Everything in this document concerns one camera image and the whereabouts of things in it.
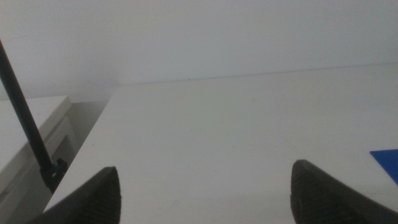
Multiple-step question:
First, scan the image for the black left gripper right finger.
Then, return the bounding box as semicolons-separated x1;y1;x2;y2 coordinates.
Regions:
290;159;398;224

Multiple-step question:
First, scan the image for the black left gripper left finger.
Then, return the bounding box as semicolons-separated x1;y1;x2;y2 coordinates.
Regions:
27;166;122;224

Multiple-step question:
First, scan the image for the blue rectangular mat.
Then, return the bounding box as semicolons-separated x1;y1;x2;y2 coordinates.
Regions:
369;149;398;186

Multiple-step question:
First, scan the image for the black pole table clamp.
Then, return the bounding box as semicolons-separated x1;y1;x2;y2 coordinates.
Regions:
39;157;69;194

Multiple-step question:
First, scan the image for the white side cabinet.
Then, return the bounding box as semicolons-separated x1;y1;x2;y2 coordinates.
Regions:
0;95;78;224

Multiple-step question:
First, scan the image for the black stand pole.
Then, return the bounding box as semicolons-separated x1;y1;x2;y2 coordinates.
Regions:
0;39;54;172

